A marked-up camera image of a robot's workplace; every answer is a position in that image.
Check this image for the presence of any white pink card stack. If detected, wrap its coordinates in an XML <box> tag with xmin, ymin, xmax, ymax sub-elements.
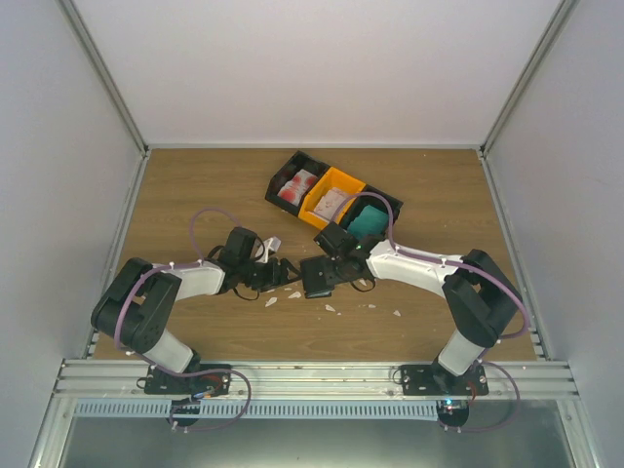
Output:
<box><xmin>313</xmin><ymin>187</ymin><xmax>348</xmax><ymax>220</ymax></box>

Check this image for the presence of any aluminium front rail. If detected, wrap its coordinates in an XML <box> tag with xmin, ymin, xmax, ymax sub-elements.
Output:
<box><xmin>53</xmin><ymin>360</ymin><xmax>579</xmax><ymax>400</ymax></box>

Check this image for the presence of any grey slotted cable duct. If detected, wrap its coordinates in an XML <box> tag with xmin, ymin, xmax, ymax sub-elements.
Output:
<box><xmin>74</xmin><ymin>399</ymin><xmax>438</xmax><ymax>421</ymax></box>

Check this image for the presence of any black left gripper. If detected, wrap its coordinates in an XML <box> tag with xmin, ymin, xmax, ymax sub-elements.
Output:
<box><xmin>239</xmin><ymin>257</ymin><xmax>302</xmax><ymax>293</ymax></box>

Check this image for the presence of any black bin with red cards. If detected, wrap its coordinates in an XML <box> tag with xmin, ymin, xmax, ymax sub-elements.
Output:
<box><xmin>265</xmin><ymin>150</ymin><xmax>330</xmax><ymax>216</ymax></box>

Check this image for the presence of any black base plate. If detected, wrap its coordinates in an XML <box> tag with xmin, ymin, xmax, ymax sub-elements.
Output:
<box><xmin>391</xmin><ymin>363</ymin><xmax>489</xmax><ymax>397</ymax></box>
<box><xmin>136</xmin><ymin>364</ymin><xmax>232</xmax><ymax>397</ymax></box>

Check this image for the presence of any black bin with teal cards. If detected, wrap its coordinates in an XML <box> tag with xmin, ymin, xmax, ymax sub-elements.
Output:
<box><xmin>338</xmin><ymin>196</ymin><xmax>389</xmax><ymax>240</ymax></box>

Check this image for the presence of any aluminium frame post left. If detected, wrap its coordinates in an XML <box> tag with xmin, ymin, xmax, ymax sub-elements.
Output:
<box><xmin>57</xmin><ymin>0</ymin><xmax>149</xmax><ymax>158</ymax></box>

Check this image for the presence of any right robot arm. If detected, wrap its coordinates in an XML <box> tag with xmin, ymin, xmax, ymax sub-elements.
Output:
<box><xmin>300</xmin><ymin>222</ymin><xmax>526</xmax><ymax>395</ymax></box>

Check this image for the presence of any black leather card holder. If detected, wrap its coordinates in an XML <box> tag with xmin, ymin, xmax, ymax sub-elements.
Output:
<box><xmin>300</xmin><ymin>255</ymin><xmax>341</xmax><ymax>299</ymax></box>

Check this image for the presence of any aluminium frame post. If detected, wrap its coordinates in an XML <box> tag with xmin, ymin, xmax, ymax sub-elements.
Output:
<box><xmin>57</xmin><ymin>0</ymin><xmax>149</xmax><ymax>158</ymax></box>
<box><xmin>479</xmin><ymin>0</ymin><xmax>578</xmax><ymax>159</ymax></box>

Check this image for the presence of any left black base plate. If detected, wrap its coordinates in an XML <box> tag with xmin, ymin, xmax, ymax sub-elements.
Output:
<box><xmin>136</xmin><ymin>364</ymin><xmax>232</xmax><ymax>397</ymax></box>

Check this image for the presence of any yellow plastic bin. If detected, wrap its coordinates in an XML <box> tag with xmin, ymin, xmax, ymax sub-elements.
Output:
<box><xmin>298</xmin><ymin>167</ymin><xmax>366</xmax><ymax>229</ymax></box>

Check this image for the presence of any teal card stack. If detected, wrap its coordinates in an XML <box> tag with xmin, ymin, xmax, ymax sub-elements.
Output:
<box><xmin>347</xmin><ymin>205</ymin><xmax>389</xmax><ymax>239</ymax></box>

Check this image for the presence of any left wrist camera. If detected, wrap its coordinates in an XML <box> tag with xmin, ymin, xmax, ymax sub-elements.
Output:
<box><xmin>261</xmin><ymin>236</ymin><xmax>282</xmax><ymax>263</ymax></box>

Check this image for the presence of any red white card stack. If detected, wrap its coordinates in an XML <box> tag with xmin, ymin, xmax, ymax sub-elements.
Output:
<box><xmin>278</xmin><ymin>170</ymin><xmax>318</xmax><ymax>205</ymax></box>

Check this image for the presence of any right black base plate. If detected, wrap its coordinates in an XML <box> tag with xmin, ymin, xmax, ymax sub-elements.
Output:
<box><xmin>391</xmin><ymin>363</ymin><xmax>489</xmax><ymax>397</ymax></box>

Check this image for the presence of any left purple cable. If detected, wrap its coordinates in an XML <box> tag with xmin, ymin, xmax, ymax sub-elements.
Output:
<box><xmin>112</xmin><ymin>207</ymin><xmax>253</xmax><ymax>435</ymax></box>

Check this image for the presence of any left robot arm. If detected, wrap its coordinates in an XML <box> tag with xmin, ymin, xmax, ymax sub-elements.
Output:
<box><xmin>91</xmin><ymin>227</ymin><xmax>301</xmax><ymax>394</ymax></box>

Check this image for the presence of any aluminium frame post right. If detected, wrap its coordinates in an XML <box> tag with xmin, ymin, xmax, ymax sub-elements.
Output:
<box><xmin>479</xmin><ymin>0</ymin><xmax>578</xmax><ymax>159</ymax></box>

